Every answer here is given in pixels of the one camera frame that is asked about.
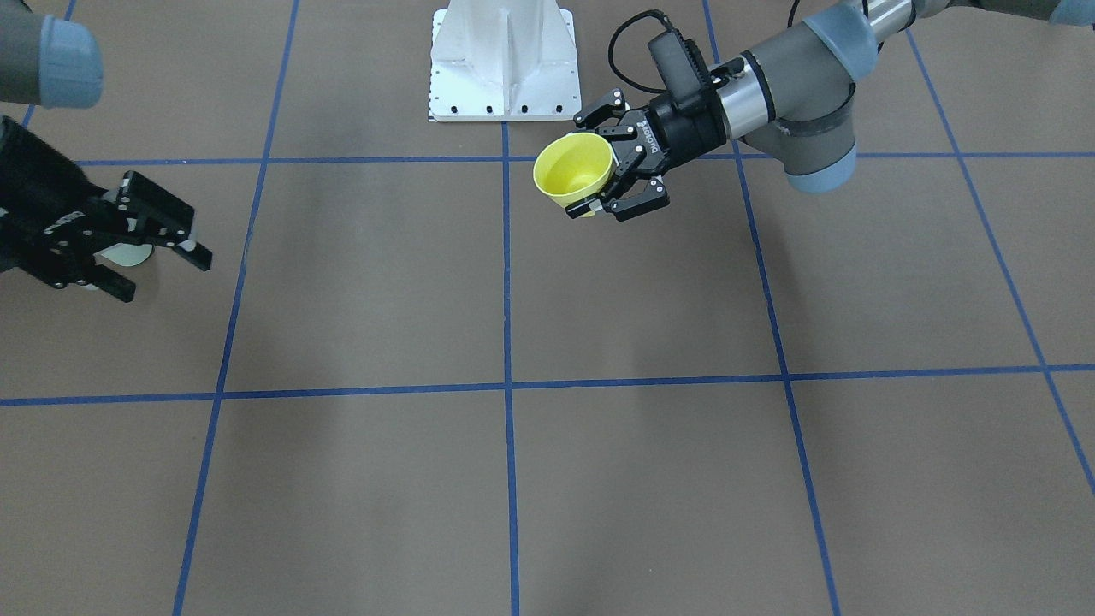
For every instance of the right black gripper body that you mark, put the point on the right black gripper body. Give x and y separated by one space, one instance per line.
32 224

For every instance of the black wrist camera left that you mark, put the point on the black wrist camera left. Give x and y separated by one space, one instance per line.
683 71

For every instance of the brown paper table mat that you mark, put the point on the brown paper table mat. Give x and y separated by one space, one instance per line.
410 386

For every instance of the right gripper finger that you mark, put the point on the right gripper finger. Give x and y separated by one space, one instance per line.
103 224
81 268

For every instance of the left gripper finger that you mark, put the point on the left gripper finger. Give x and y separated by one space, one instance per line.
606 117
651 195

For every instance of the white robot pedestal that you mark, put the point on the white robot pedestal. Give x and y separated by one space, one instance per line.
503 61

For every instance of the yellow plastic cup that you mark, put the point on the yellow plastic cup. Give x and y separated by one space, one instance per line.
573 170

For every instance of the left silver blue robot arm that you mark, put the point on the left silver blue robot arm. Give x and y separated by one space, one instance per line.
790 97

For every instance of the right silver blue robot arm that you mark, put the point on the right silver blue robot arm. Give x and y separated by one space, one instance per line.
49 62

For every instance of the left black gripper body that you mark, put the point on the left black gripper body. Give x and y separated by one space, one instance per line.
684 133

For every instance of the green plastic cup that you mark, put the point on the green plastic cup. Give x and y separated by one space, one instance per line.
168 223

